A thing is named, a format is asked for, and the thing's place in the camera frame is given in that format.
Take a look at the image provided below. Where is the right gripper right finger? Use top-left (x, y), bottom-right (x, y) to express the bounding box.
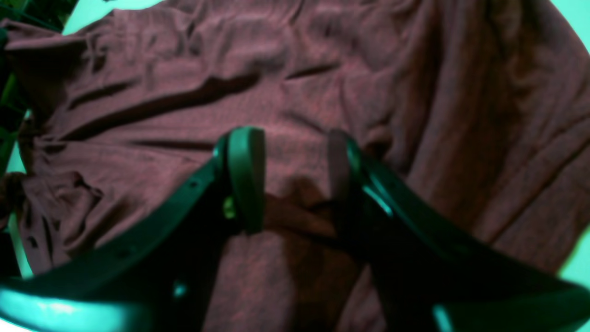
top-left (327, 130), bottom-right (589, 332)

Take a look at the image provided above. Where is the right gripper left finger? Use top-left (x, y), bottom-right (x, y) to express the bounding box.
top-left (1, 127), bottom-right (266, 332)

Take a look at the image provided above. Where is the dark red long-sleeve t-shirt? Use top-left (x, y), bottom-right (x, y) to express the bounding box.
top-left (1, 0), bottom-right (589, 332)

